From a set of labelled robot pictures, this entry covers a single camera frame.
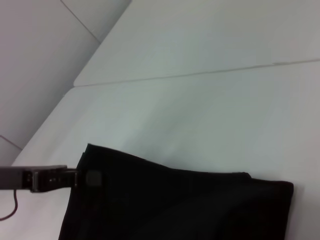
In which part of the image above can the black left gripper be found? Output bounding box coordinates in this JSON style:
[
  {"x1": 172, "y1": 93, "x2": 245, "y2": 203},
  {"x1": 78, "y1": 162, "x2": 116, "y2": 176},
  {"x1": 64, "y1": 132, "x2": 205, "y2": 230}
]
[{"x1": 0, "y1": 164, "x2": 104, "y2": 194}]

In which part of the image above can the black t-shirt with FREE print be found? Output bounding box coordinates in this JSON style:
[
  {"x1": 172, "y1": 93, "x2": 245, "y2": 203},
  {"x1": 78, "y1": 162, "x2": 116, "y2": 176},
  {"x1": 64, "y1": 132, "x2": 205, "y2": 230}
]
[{"x1": 58, "y1": 142, "x2": 295, "y2": 240}]

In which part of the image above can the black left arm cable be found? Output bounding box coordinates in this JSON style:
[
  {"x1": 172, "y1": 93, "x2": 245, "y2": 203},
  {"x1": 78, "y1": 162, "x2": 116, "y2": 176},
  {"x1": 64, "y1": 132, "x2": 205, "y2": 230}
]
[{"x1": 0, "y1": 189, "x2": 19, "y2": 221}]

